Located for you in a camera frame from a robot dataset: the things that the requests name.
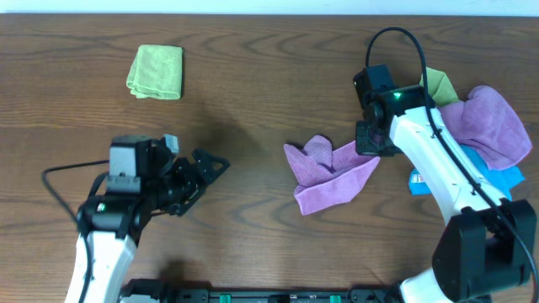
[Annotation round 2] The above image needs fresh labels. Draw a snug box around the folded green cloth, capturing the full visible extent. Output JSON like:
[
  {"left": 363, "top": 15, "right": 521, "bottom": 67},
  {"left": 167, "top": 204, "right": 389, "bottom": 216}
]
[{"left": 126, "top": 45, "right": 184, "bottom": 100}]

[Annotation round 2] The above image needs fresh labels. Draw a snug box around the crumpled purple cloth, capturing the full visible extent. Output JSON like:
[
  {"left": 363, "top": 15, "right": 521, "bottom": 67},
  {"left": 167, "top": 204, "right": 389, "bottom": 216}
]
[{"left": 440, "top": 85, "right": 532, "bottom": 170}]

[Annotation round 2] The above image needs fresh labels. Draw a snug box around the crumpled green cloth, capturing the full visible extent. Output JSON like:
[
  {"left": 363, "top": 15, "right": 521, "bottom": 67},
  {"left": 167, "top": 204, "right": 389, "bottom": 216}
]
[{"left": 426, "top": 67, "right": 459, "bottom": 107}]

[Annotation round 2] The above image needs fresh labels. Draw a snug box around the purple cloth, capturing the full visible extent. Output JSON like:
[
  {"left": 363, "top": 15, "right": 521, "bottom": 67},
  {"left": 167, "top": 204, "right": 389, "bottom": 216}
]
[
  {"left": 284, "top": 135, "right": 381, "bottom": 215},
  {"left": 440, "top": 85, "right": 532, "bottom": 170}
]

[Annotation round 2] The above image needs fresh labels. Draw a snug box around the blue cloth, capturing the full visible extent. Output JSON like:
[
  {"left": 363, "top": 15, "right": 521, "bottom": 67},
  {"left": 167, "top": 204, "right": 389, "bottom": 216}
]
[{"left": 408, "top": 145, "right": 526, "bottom": 199}]

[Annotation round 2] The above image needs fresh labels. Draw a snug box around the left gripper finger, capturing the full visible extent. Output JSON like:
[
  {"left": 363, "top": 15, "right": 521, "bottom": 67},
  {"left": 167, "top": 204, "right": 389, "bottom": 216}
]
[
  {"left": 166, "top": 186, "right": 206, "bottom": 216},
  {"left": 192, "top": 148, "right": 230, "bottom": 184}
]

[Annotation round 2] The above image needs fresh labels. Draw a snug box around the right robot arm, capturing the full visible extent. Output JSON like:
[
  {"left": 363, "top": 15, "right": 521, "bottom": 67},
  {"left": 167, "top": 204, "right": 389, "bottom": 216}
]
[{"left": 353, "top": 65, "right": 536, "bottom": 302}]

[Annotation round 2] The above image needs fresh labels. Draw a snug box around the right black cable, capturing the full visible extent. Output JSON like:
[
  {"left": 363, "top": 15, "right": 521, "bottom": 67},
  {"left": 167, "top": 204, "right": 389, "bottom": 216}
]
[{"left": 364, "top": 27, "right": 539, "bottom": 295}]

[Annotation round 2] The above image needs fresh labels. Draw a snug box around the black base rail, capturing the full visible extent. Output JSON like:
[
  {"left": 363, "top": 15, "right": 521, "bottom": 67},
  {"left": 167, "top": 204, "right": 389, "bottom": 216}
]
[{"left": 118, "top": 279, "right": 402, "bottom": 303}]

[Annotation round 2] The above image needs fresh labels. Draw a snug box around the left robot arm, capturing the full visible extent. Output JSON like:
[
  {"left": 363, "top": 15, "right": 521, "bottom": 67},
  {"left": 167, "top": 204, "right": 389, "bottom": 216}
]
[{"left": 66, "top": 135, "right": 230, "bottom": 302}]

